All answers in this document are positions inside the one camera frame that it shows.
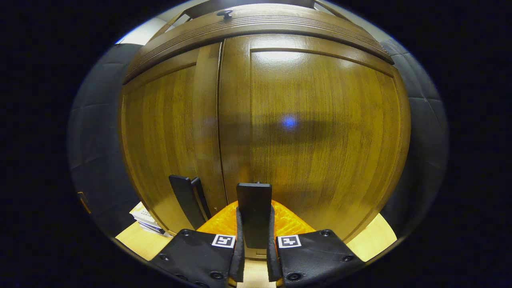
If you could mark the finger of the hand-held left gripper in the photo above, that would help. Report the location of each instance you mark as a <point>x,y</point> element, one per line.
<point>83,201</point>

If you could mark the black round drawer knob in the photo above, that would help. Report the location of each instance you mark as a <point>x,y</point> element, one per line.
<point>224,14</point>

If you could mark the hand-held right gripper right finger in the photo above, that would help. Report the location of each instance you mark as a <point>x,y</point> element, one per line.
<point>272,260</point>

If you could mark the brown wooden shoe cabinet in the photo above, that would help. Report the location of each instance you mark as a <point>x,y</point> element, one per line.
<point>168,54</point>

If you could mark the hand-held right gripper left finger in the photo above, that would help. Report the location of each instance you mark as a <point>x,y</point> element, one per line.
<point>238,260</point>

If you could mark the wooden shoe cabinet door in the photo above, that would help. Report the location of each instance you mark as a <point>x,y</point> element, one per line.
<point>320,140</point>
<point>168,132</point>

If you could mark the wooden cabinet drawer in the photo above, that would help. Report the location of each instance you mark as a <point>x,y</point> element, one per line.
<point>272,14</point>

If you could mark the stack of white books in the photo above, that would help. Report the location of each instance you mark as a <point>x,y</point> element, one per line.
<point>144,216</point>

